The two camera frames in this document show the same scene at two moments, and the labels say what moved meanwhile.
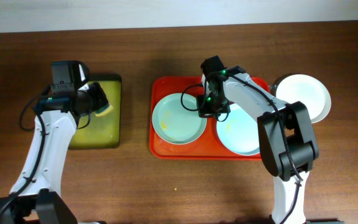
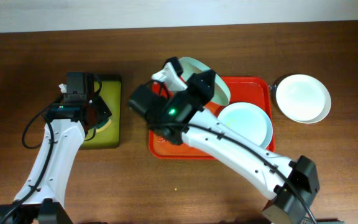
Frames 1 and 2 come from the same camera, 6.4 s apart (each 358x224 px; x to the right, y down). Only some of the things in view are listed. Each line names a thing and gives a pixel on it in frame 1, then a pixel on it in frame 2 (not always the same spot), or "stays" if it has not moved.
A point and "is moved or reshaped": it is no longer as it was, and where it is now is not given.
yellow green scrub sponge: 104,111 is moved or reshaped
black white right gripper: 206,113 to 182,84
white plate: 293,88 stays
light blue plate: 240,132 stays
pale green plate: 176,120 is moved or reshaped
